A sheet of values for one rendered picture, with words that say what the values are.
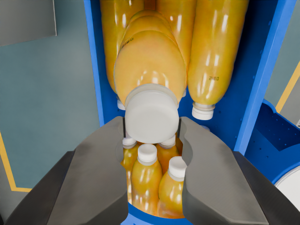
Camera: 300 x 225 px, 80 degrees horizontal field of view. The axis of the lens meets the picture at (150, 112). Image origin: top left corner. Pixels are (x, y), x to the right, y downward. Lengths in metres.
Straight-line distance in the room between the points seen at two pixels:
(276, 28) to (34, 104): 1.75
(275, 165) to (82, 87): 1.36
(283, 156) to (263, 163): 0.07
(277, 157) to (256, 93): 0.49
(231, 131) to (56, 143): 1.74
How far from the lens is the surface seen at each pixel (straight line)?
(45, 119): 1.86
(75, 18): 1.49
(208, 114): 0.34
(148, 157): 0.36
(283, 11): 0.25
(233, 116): 0.43
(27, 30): 1.23
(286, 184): 0.72
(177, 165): 0.34
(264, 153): 0.76
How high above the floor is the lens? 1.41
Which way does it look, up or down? 62 degrees down
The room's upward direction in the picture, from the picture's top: 178 degrees clockwise
